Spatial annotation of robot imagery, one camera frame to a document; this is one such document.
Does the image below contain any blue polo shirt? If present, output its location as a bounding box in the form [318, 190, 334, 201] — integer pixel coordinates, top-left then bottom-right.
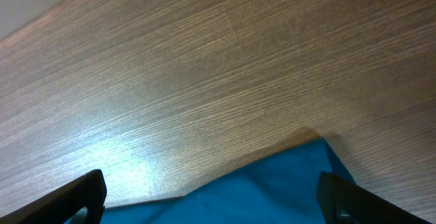
[101, 138, 354, 224]

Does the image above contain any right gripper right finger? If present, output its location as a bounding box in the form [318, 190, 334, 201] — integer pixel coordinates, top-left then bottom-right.
[316, 172, 430, 224]

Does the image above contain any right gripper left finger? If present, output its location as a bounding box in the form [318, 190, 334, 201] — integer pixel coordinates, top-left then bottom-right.
[1, 170, 107, 224]

